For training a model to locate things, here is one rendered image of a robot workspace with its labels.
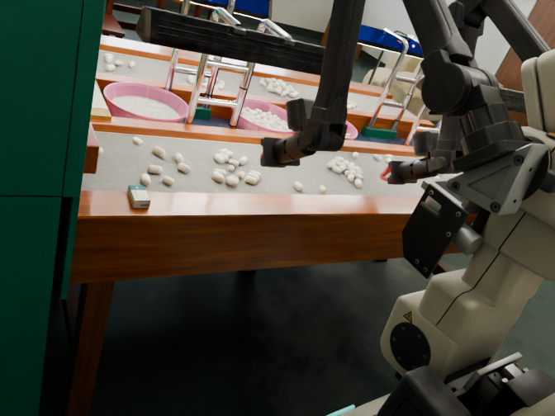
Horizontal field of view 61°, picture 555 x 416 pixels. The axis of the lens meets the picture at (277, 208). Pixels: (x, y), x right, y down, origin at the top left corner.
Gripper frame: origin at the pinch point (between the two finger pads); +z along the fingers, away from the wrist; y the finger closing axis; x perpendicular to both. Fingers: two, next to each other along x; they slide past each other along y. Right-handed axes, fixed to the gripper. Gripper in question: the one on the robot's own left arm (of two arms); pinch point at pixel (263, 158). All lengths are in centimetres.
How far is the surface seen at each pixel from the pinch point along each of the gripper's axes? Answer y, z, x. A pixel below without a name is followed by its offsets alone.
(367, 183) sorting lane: -49, 14, 4
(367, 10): -447, 400, -323
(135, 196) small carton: 33.1, -0.6, 10.2
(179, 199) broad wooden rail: 21.9, 2.2, 10.4
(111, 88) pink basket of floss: 24, 50, -30
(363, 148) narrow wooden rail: -63, 28, -12
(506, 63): -460, 198, -172
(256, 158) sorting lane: -12.2, 23.5, -5.0
